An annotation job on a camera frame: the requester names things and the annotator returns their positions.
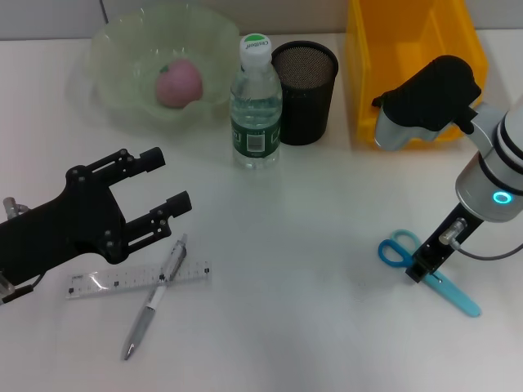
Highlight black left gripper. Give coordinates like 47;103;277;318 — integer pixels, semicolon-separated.
0;146;194;287

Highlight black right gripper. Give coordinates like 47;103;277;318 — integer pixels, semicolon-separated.
403;202;486;284

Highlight blue scissors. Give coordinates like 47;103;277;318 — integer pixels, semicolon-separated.
378;229;482;319

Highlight silver white ballpoint pen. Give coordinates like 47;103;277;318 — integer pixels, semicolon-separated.
123;233;189;361

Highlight pink peach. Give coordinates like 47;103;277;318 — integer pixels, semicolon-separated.
154;59;203;108

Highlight clear green-label water bottle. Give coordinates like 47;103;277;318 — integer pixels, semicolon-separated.
230;33;284;171

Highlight clear plastic ruler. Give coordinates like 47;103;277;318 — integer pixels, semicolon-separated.
65;256;214;301

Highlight pale green fruit plate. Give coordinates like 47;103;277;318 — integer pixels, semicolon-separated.
67;3;243;134

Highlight black mesh pen holder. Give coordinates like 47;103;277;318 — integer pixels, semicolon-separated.
270;40;339;146

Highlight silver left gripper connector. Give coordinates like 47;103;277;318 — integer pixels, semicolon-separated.
2;197;30;220

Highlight yellow plastic bin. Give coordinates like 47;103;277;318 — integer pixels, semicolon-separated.
342;0;489;150

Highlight grey right gripper cable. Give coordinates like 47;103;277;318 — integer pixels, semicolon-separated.
439;218;523;261

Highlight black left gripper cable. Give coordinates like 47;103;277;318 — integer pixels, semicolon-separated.
0;272;47;305

